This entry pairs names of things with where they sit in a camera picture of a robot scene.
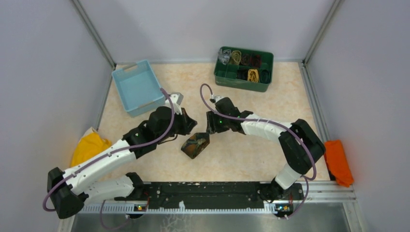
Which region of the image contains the grey slotted cable duct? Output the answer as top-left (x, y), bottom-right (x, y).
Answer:
top-left (79, 203), bottom-right (277, 215)

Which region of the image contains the dark green rolled tie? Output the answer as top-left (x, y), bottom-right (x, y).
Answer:
top-left (259, 70), bottom-right (271, 84)

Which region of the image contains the yellow patterned rolled tie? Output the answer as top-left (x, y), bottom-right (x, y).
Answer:
top-left (247, 69), bottom-right (260, 83)

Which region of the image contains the brown blue floral tie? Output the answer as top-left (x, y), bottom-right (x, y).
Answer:
top-left (181, 132), bottom-right (210, 159)

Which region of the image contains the grey rolled tie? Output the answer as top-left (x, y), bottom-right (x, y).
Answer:
top-left (218, 48), bottom-right (232, 65)

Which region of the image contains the tan rolled tie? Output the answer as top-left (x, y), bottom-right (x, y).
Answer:
top-left (229, 50), bottom-right (242, 65)

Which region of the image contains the dark red rolled tie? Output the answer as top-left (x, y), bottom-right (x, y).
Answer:
top-left (240, 54), bottom-right (262, 68)

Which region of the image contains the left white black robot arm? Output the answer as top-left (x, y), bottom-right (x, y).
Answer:
top-left (43, 106), bottom-right (197, 219)

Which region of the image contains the light blue plastic basket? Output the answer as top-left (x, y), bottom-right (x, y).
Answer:
top-left (112, 60), bottom-right (165, 117)

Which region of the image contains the green compartment organizer box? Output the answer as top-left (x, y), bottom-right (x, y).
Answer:
top-left (214, 46), bottom-right (274, 92)

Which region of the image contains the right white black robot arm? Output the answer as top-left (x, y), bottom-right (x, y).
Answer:
top-left (207, 96), bottom-right (325, 202)

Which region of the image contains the white cloth under yellow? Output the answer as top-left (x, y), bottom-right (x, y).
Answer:
top-left (83, 127), bottom-right (99, 137)

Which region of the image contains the orange cloth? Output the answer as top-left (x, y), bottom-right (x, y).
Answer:
top-left (324, 140), bottom-right (354, 188)

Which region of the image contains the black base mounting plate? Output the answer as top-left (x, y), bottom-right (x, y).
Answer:
top-left (114, 182), bottom-right (304, 209)

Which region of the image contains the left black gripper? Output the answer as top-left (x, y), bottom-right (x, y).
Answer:
top-left (157, 107), bottom-right (198, 144)

